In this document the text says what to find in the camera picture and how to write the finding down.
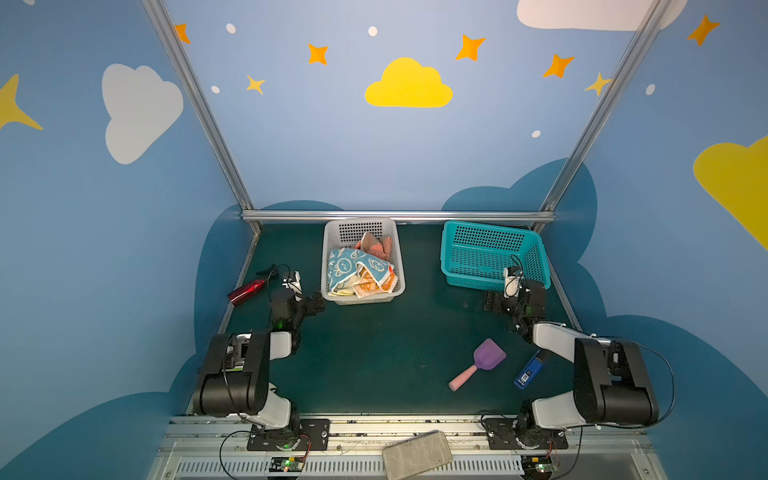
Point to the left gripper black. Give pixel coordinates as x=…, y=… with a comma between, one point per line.
x=288, y=294

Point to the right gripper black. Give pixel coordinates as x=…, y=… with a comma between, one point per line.
x=504, y=302

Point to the blue bunny pattern towel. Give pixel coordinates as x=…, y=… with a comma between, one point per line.
x=346, y=265

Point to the orange bunny pattern towel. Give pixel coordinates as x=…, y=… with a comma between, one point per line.
x=367, y=286

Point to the white plastic basket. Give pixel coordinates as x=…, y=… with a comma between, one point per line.
x=347, y=233

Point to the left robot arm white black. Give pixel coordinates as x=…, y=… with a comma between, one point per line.
x=235, y=375

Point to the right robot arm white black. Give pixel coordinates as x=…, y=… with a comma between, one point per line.
x=611, y=383

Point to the purple pink toy scoop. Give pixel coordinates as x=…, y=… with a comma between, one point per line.
x=487, y=356

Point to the teal plastic basket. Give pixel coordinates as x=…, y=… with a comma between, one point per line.
x=475, y=256

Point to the pink red towel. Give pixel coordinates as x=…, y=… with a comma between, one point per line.
x=378, y=247

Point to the left green circuit board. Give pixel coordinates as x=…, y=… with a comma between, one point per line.
x=294, y=465

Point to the green circuit board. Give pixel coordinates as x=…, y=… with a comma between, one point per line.
x=294, y=465
x=538, y=468

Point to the right green circuit board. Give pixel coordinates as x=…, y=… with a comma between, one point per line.
x=538, y=468

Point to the grey sponge block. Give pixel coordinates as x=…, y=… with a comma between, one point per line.
x=420, y=454

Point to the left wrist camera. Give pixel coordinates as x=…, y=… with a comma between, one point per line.
x=292, y=281

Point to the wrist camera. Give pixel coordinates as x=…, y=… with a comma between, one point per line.
x=292, y=281
x=512, y=279

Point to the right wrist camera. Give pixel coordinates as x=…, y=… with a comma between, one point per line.
x=512, y=279

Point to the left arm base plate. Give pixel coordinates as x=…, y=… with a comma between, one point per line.
x=304, y=434

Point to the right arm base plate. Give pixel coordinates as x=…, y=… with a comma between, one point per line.
x=510, y=434

